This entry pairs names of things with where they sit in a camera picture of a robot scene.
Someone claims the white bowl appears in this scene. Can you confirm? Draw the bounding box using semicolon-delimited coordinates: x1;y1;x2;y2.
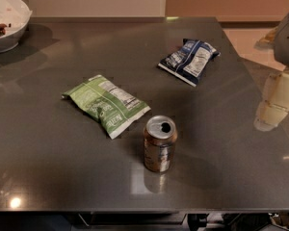
0;0;32;53

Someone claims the green chip bag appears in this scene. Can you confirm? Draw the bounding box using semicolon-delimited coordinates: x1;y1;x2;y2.
62;75;150;140

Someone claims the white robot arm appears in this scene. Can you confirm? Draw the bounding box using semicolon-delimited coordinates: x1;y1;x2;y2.
254;13;289;132

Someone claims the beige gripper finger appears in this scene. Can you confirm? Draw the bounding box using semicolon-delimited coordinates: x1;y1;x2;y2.
254;67;289;132

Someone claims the orange soda can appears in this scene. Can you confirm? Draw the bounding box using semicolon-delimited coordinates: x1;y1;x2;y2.
144;115;177;173

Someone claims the blue chip bag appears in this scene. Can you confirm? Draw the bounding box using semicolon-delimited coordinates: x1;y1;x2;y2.
158;38;220;87

